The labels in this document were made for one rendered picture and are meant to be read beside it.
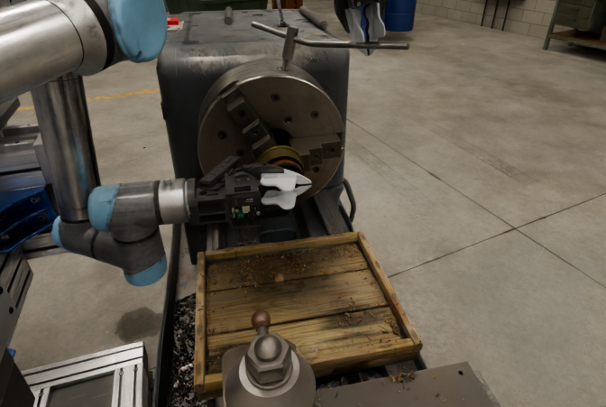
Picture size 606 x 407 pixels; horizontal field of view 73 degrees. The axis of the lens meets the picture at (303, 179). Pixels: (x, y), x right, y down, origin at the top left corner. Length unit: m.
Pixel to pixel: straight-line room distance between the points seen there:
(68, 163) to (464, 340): 1.66
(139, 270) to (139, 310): 1.33
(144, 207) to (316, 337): 0.35
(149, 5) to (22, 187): 0.52
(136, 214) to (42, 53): 0.28
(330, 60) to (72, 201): 0.62
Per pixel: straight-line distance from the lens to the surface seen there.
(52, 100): 0.74
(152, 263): 0.77
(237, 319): 0.77
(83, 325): 2.13
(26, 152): 0.97
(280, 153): 0.75
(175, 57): 0.98
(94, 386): 1.63
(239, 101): 0.79
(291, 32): 0.83
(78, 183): 0.78
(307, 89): 0.83
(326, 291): 0.80
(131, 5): 0.59
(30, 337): 2.19
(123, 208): 0.70
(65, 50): 0.56
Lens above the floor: 1.46
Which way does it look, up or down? 31 degrees down
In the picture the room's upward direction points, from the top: straight up
